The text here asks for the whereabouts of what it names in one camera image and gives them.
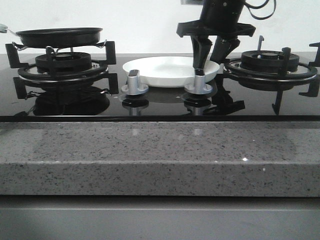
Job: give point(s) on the white ceramic plate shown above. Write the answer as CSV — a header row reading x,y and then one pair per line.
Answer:
x,y
163,71

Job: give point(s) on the black pan support grate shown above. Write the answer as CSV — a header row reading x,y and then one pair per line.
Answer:
x,y
62,82
293,73

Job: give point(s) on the silver stove knob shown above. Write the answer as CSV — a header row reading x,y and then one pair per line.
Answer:
x,y
134,86
199,86

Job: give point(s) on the silver right stove knob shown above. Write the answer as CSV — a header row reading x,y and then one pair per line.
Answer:
x,y
199,86

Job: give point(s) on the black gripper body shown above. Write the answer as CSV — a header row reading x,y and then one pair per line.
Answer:
x,y
218,18

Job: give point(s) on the black right gas burner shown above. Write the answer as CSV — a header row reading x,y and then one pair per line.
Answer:
x,y
264,61

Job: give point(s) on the silver left stove knob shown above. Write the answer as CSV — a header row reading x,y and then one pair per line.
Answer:
x,y
134,86

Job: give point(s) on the black frying pan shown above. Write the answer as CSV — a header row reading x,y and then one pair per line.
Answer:
x,y
59,37

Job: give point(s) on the black left gas burner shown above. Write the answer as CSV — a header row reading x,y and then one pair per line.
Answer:
x,y
64,62

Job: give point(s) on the black right pan support grate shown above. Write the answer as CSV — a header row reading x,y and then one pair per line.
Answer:
x,y
293,73

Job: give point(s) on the black left pan support grate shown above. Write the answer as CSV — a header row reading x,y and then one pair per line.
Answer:
x,y
62,82

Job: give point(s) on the small wire pan trivet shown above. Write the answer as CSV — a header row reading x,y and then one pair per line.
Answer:
x,y
21,47

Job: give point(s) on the black gas burner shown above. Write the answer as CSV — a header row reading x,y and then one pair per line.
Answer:
x,y
264,61
64,62

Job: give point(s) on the black glass gas hob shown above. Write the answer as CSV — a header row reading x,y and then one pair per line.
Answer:
x,y
103,101

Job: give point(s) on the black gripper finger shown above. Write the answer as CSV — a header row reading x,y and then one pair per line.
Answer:
x,y
201,45
222,48

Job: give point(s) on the grey cabinet front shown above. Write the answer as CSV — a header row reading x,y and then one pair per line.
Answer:
x,y
158,218

